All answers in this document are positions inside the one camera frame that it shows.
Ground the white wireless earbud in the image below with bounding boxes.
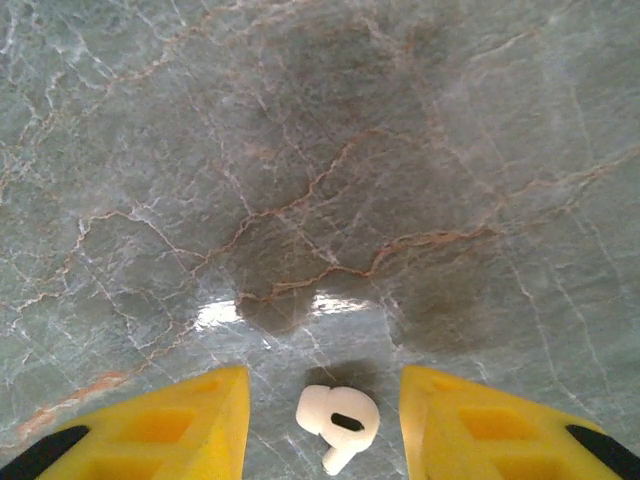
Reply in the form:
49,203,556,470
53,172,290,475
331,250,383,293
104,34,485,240
294,383,381,476

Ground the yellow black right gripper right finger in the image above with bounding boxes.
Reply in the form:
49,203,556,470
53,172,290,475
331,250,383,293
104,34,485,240
401,363,640,480

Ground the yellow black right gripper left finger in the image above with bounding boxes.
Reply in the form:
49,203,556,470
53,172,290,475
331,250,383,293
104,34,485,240
0,364,251,480

